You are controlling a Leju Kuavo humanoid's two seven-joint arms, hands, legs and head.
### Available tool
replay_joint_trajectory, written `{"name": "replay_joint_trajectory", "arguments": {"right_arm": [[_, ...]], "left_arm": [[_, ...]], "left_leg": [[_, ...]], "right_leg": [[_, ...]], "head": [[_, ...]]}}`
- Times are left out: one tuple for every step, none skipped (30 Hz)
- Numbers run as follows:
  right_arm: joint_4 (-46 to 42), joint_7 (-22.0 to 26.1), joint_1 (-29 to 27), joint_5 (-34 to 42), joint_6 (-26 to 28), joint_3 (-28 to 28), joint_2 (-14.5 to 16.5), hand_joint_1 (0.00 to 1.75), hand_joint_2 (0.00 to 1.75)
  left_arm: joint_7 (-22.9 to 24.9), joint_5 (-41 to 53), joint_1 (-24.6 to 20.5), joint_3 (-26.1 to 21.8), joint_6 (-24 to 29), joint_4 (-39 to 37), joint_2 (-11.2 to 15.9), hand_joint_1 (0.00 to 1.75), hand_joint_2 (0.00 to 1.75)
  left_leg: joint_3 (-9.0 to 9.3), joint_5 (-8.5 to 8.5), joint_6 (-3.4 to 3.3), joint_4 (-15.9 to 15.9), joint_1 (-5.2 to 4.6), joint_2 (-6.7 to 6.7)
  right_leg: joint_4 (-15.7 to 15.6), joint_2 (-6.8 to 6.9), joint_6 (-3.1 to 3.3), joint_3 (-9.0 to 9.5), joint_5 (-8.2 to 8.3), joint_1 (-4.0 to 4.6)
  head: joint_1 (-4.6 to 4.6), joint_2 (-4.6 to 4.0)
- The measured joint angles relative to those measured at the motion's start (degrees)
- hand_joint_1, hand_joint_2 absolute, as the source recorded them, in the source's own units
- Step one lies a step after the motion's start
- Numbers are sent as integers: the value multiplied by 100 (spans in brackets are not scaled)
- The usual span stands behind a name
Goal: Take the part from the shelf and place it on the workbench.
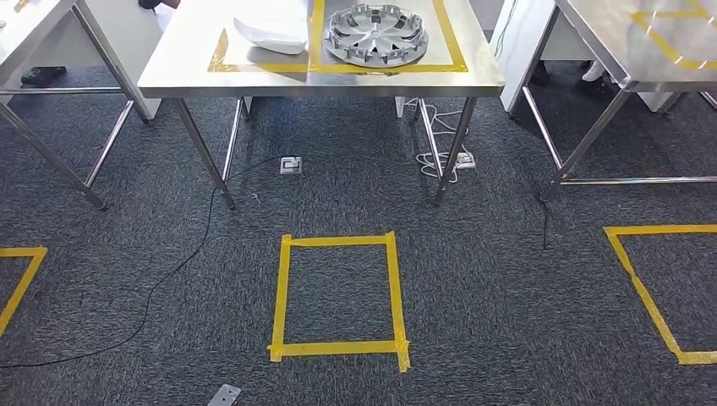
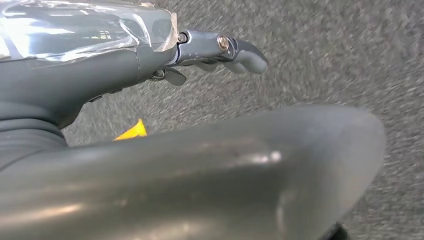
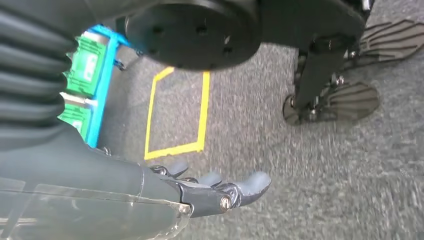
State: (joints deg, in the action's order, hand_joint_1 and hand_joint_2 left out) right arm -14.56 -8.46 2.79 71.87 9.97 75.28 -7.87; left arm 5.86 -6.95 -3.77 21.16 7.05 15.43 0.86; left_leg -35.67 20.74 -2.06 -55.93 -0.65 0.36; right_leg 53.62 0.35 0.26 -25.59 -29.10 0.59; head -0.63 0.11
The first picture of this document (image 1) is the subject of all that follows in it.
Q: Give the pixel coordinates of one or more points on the small yellow tape frame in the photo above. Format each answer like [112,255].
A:
[257,68]

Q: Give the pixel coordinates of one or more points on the white desk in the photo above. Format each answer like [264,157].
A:
[518,45]

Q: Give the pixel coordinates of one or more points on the floor socket plate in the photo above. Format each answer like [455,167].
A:
[291,166]

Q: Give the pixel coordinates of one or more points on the stainless steel workbench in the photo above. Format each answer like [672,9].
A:
[185,61]

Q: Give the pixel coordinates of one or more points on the white curved plastic part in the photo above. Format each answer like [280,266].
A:
[269,39]

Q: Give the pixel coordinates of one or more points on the stainless steel table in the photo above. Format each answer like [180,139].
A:
[605,33]
[22,39]

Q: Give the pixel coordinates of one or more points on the silver wheel hubcap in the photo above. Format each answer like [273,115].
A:
[375,33]

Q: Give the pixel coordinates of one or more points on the person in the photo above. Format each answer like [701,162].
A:
[599,84]
[162,3]

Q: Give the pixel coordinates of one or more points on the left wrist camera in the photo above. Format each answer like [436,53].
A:
[224,396]

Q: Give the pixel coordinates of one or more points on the yellow floor tape square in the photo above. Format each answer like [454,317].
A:
[633,274]
[336,348]
[28,274]

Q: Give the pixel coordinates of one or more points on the black shoe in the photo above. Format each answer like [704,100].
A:
[43,75]

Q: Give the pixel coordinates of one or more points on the white power strip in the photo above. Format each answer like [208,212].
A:
[466,161]

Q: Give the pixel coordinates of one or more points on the large yellow tape frame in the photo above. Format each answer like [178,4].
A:
[392,68]

